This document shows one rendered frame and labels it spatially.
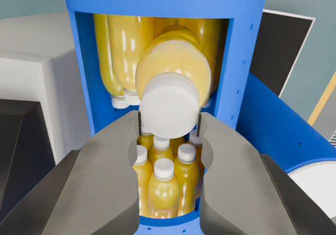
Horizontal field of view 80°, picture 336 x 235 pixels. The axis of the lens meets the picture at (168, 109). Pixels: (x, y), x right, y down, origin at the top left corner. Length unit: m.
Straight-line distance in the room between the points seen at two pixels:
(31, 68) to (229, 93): 0.29
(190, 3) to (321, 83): 1.78
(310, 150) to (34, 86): 0.71
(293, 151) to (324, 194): 0.16
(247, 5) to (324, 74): 1.70
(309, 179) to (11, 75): 0.75
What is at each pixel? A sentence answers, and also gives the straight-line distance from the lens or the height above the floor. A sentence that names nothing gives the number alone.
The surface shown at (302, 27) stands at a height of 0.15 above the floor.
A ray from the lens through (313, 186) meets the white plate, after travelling 0.77.
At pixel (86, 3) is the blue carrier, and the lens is 0.26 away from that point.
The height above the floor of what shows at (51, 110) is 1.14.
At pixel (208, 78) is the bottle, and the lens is 0.17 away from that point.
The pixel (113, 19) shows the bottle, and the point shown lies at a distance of 0.32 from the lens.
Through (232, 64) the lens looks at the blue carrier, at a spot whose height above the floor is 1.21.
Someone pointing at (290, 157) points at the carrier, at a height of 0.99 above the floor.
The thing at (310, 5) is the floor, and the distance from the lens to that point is 1.71.
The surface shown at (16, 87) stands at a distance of 0.40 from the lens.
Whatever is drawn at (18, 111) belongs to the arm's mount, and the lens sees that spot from 0.37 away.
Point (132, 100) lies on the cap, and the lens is 0.36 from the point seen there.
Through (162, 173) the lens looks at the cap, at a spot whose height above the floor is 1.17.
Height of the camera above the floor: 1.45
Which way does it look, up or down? 61 degrees down
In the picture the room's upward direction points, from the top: 180 degrees clockwise
